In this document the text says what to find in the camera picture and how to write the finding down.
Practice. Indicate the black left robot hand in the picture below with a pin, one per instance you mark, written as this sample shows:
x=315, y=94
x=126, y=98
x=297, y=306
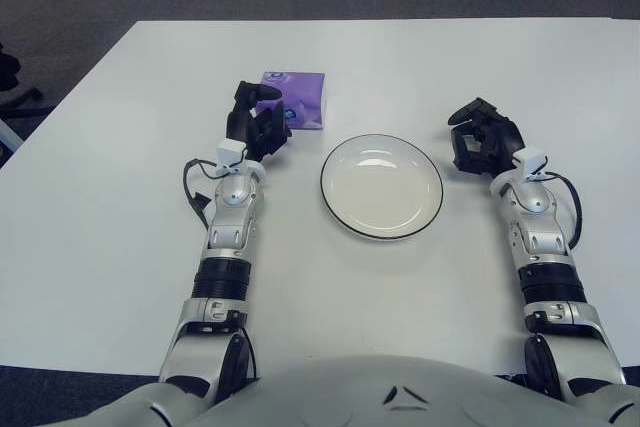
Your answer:
x=239, y=122

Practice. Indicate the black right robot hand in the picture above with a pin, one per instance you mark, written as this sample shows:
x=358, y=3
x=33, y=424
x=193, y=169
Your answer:
x=502, y=139

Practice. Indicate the purple tissue paper pack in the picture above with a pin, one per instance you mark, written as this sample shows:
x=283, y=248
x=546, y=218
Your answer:
x=305, y=97

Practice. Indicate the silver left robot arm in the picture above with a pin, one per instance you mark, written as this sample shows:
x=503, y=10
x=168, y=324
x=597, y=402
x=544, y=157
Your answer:
x=227, y=227

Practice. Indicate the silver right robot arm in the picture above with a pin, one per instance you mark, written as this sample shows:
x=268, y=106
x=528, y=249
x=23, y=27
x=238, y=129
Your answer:
x=545, y=247

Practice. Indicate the white plate with black rim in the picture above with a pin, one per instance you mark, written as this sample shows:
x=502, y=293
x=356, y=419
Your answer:
x=382, y=187

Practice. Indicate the black office chair base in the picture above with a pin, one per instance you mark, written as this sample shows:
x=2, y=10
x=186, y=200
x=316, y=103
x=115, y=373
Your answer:
x=10, y=72

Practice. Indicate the grey robot torso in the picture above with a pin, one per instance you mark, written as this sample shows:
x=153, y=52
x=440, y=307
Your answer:
x=350, y=392

